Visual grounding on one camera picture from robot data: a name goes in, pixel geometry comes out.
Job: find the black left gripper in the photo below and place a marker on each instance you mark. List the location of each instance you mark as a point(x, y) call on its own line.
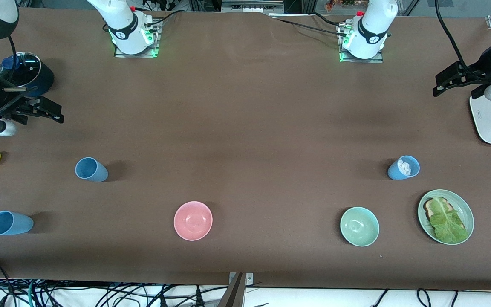
point(482, 75)

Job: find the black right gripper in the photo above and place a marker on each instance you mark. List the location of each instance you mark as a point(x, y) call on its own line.
point(10, 107)

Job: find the blue cup holding paper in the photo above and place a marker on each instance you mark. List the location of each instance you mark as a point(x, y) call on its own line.
point(394, 172)

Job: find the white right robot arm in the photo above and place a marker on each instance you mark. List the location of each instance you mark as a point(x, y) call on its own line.
point(124, 30)

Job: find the dark blue pot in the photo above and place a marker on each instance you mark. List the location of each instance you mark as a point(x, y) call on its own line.
point(45, 79)

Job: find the crumpled white paper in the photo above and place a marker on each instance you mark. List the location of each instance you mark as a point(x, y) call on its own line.
point(405, 166)

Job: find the toast slice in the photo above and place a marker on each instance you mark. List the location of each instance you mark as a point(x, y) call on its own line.
point(431, 208)

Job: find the green plate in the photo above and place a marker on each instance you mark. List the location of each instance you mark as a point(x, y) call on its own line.
point(467, 213)

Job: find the green lettuce leaf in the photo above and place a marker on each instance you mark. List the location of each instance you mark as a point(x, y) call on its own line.
point(448, 224)

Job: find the mint green bowl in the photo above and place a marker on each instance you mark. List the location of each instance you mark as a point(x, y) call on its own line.
point(359, 227)

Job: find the pink bowl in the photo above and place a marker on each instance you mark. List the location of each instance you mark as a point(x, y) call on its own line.
point(193, 221)

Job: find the grey metal box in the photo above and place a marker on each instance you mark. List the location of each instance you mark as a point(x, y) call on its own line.
point(252, 5)

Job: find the grey metal bar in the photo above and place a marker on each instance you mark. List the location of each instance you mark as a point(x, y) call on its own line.
point(232, 294)

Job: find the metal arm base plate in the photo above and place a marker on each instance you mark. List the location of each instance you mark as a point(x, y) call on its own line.
point(137, 54)
point(360, 60)

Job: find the small metal table bracket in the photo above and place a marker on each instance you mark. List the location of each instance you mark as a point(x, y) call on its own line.
point(249, 279)

